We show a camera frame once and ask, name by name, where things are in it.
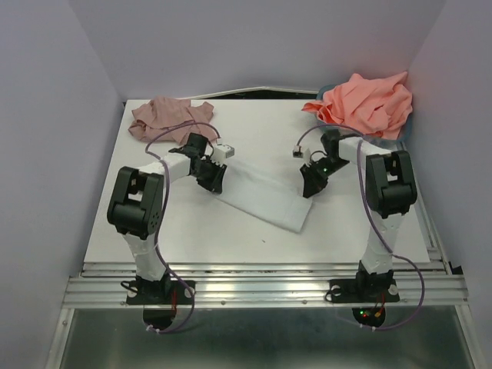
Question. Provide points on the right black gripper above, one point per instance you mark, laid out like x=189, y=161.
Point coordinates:
x=312, y=184

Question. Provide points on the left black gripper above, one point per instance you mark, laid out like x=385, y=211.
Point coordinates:
x=215, y=183

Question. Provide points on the white light blue cloth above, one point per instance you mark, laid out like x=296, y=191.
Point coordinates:
x=264, y=196

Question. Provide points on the dusty pink skirt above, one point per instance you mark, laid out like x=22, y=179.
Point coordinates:
x=162, y=113

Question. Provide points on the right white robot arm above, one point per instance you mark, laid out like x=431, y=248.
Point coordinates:
x=388, y=191

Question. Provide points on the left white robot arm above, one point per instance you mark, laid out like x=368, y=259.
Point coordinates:
x=137, y=207

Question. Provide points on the light blue patterned bin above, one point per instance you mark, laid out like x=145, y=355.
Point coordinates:
x=404, y=134

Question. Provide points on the coral orange skirt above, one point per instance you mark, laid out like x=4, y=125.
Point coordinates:
x=379, y=107

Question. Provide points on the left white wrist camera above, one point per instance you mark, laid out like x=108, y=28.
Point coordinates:
x=221, y=153

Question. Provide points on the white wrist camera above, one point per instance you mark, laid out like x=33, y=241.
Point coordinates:
x=221, y=153
x=302, y=153

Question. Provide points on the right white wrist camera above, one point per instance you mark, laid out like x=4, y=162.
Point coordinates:
x=302, y=153

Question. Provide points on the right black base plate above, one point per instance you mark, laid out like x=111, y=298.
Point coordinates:
x=368, y=303

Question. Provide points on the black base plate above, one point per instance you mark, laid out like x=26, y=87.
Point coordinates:
x=368, y=303
x=167, y=304

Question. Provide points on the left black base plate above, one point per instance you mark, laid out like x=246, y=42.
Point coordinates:
x=167, y=304

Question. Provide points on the aluminium rail frame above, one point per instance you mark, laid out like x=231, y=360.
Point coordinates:
x=260, y=290

